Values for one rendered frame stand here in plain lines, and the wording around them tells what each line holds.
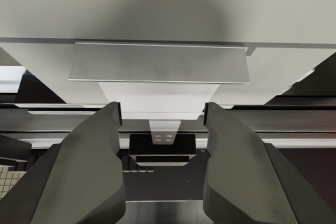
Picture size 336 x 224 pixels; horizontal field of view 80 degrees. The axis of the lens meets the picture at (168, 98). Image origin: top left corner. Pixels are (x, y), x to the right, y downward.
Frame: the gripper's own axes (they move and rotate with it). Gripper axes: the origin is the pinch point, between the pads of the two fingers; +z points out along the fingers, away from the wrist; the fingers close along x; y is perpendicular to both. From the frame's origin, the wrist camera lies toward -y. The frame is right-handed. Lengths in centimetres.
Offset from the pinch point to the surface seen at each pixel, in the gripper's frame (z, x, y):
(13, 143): 20.4, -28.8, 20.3
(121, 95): 2.9, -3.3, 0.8
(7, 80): 8.5, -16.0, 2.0
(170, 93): 2.6, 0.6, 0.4
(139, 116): 6.4, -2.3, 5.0
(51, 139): 21.8, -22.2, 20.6
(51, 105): 5.0, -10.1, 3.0
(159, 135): 11.2, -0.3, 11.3
